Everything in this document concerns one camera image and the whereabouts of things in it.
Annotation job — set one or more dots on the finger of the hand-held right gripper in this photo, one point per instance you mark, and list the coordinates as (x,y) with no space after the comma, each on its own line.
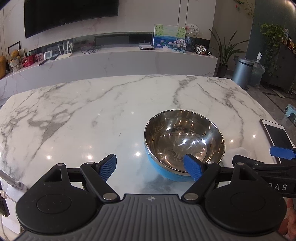
(245,161)
(283,153)

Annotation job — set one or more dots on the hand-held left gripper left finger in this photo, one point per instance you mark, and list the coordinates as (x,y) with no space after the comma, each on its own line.
(107,168)

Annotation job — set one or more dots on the teddy bear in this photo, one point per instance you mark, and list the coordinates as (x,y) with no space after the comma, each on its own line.
(15,60)

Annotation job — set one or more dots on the dark grey cabinet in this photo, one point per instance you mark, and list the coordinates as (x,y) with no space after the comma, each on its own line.
(282,67)

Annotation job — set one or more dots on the blue glass jar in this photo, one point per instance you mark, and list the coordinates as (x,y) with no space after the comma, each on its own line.
(190,44)

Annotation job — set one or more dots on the pink gift box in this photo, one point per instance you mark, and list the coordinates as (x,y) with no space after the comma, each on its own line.
(38,57)

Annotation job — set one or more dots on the red gift box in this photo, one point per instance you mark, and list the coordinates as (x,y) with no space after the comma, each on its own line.
(28,62)

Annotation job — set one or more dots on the gold round vase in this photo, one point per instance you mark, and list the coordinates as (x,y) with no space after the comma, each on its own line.
(2,67)

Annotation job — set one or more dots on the small photo card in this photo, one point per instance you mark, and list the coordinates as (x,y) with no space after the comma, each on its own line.
(180,45)

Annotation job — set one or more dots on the black remote control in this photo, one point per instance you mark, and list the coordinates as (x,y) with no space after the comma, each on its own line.
(44,62)

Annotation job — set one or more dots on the clear water jug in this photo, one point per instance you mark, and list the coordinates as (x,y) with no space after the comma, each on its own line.
(257,74)

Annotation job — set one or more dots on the long black box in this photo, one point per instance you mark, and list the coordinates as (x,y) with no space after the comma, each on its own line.
(120,39)

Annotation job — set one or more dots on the tall leafy plant in pot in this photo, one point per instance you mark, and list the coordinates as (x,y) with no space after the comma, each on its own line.
(223,53)

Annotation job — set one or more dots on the dark phone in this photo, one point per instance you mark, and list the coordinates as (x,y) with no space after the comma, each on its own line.
(3,205)

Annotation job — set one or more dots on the steel bowl with blue outside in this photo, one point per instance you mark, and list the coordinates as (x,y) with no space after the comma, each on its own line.
(185,134)

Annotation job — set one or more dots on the white router with antennas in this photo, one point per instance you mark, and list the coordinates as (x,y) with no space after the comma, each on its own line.
(64,54)

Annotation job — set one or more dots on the small white display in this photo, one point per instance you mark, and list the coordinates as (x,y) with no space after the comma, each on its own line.
(48,55)

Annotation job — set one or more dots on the black wall television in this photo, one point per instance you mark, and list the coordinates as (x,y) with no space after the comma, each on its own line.
(69,16)

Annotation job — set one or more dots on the silver metal rod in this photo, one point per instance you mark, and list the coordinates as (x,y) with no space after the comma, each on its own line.
(11,181)

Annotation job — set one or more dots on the black and white toy cows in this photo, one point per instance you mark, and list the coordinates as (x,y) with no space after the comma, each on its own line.
(202,50)

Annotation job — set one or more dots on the round paper fan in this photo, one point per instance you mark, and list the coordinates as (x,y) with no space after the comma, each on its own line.
(193,30)

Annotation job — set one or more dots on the grey metal trash can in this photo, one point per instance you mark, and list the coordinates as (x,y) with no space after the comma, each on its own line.
(241,73)

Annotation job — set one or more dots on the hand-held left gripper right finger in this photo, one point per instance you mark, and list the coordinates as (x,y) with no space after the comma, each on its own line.
(193,166)

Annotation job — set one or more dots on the dark picture frame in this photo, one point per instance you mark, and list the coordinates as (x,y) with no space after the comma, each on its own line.
(13,47)

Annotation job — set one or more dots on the white tablet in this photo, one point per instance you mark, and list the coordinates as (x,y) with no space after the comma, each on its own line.
(277,134)

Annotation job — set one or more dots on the small green stool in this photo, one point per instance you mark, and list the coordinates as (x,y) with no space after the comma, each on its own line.
(290,111)

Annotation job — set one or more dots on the trailing green plant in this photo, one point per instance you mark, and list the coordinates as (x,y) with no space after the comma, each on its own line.
(271,39)

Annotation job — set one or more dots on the lotus pond painting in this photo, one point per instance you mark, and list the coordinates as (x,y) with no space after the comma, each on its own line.
(166,34)

